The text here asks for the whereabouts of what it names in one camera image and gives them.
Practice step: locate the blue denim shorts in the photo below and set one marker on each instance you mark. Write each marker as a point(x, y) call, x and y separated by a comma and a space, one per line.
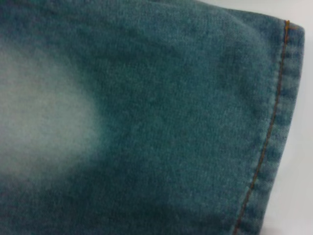
point(171, 110)

